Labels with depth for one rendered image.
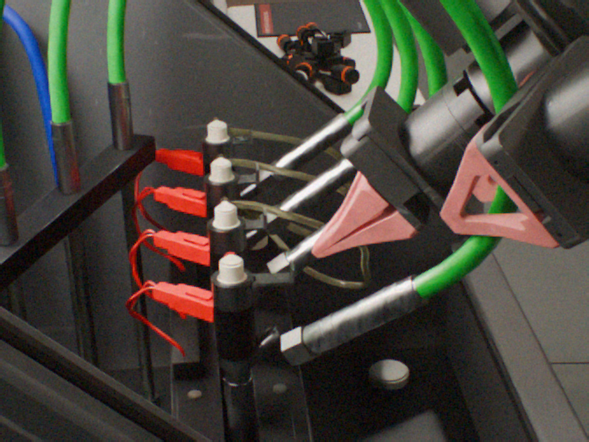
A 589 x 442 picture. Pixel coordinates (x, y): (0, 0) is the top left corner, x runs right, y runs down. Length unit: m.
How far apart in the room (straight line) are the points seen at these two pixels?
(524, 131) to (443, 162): 0.16
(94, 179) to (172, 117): 0.15
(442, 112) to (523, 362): 0.34
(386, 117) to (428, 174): 0.05
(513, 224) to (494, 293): 0.48
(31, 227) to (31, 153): 0.22
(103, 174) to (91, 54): 0.14
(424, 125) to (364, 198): 0.06
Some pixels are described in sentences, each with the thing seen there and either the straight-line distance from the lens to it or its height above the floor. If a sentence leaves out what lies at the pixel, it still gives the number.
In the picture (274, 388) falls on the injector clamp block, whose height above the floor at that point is 0.98.
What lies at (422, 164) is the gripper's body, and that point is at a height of 1.20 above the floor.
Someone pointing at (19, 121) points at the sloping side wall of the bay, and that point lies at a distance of 1.08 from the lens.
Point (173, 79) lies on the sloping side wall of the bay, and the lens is 1.06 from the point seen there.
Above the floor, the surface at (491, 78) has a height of 1.29.
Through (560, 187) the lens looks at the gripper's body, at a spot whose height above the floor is 1.26.
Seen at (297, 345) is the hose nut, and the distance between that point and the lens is 0.69.
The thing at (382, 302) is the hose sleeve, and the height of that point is 1.15.
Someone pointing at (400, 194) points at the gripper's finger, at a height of 1.19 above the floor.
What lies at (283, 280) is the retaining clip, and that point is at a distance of 0.79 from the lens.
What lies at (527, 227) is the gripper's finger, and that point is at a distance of 0.58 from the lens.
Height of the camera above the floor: 1.49
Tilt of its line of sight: 27 degrees down
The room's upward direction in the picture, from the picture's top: 2 degrees counter-clockwise
